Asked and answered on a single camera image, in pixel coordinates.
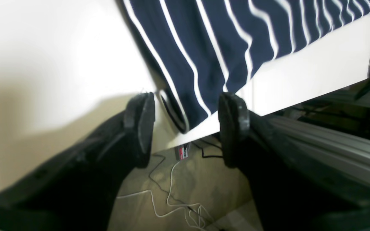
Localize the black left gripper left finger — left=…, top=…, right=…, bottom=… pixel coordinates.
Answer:
left=0, top=92, right=155, bottom=231

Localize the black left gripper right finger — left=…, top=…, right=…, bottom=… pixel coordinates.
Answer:
left=218, top=92, right=370, bottom=231

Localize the navy white striped t-shirt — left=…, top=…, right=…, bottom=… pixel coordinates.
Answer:
left=122, top=0, right=370, bottom=133

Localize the aluminium frame rail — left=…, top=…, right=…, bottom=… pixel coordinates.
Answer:
left=269, top=90, right=370, bottom=193

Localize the white floor cable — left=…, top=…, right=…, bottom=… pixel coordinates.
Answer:
left=117, top=160, right=214, bottom=231

